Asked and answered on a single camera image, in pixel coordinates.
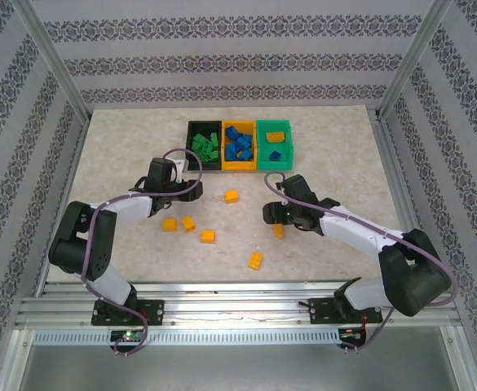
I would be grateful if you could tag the long yellow lego brick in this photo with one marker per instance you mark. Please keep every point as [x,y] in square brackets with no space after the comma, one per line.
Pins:
[279,232]
[275,136]

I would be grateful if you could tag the green lego brick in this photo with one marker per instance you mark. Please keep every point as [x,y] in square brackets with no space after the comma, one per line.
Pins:
[197,149]
[214,137]
[213,155]
[208,147]
[200,140]
[201,156]

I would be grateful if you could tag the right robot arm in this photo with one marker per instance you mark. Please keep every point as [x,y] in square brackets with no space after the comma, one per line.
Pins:
[356,230]

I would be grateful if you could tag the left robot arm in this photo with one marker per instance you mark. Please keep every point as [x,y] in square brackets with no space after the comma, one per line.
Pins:
[83,244]

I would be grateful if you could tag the black plastic bin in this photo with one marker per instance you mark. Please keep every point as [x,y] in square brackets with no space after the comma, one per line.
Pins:
[193,163]

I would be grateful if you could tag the green plastic bin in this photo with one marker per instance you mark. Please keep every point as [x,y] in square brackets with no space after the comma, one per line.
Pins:
[285,159]

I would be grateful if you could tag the yellow plastic bin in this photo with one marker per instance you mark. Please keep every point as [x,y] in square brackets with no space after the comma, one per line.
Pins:
[248,130]

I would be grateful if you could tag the small electronics board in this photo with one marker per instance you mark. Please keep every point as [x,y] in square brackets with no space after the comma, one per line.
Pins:
[352,335]
[128,336]

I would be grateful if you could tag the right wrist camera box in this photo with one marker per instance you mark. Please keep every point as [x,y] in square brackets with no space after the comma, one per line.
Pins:
[281,202]

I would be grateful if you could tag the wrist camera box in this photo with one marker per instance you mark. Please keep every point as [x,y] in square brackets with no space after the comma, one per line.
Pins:
[281,202]
[179,168]

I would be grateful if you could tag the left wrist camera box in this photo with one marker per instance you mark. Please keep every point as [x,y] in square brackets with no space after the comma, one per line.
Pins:
[179,168]

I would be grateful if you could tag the aluminium mounting rail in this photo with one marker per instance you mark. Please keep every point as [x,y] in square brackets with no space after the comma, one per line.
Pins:
[238,303]

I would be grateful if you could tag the aluminium side rail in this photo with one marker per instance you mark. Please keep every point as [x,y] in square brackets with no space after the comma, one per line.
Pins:
[397,183]
[67,183]

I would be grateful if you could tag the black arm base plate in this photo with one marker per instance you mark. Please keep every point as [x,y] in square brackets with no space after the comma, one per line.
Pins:
[154,311]
[323,310]

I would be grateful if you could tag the aluminium frame post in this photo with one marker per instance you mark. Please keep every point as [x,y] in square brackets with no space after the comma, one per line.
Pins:
[415,61]
[54,61]

